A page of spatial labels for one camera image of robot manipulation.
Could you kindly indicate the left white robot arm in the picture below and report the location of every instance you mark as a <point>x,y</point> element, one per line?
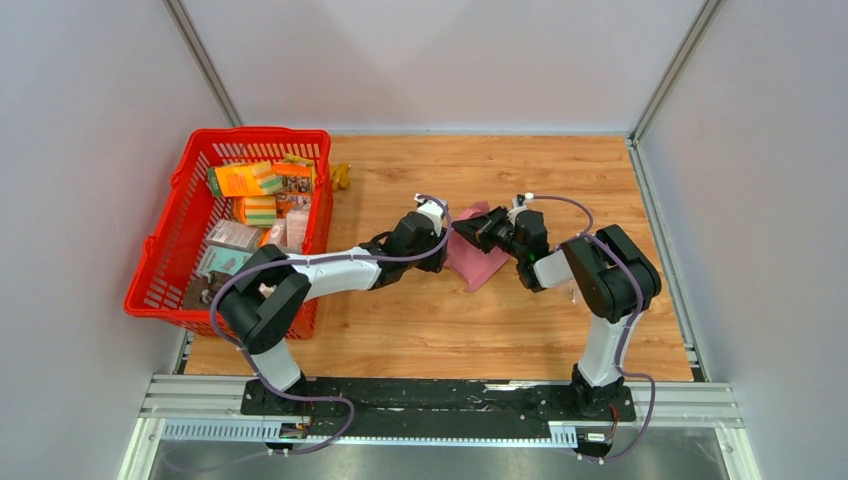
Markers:
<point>259,303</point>

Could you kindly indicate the aluminium frame rail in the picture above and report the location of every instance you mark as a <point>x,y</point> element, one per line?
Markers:
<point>199,407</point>

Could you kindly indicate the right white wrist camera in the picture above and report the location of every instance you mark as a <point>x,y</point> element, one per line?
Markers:
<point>519,204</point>

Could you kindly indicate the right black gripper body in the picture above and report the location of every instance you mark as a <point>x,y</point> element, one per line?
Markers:
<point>499,234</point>

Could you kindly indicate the clear plastic wrapper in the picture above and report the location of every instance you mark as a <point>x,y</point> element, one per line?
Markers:
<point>572,292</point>

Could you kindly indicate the teal snack packet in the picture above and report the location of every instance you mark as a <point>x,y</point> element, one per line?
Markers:
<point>221,259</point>

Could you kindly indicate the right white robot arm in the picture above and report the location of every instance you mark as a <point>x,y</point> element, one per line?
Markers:
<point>613,275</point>

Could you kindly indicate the pink paper box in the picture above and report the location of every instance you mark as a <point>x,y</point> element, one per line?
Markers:
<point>472,265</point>

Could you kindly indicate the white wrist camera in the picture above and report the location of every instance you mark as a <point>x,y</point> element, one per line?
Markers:
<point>519,204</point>
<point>432,209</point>

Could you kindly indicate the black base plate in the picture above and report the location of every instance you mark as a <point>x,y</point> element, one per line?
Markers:
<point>418,408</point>

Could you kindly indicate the orange green sponge pack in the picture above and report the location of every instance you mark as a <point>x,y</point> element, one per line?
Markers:
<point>243,180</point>

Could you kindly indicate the yellow banana toy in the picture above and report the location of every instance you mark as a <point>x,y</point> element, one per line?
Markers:
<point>340,176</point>

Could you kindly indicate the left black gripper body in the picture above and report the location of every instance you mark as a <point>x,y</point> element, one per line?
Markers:
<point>433,262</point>

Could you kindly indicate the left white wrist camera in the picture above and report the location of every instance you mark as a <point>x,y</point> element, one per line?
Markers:
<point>432,209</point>

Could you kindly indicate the red plastic basket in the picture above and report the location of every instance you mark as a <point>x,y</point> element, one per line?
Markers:
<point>171,255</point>

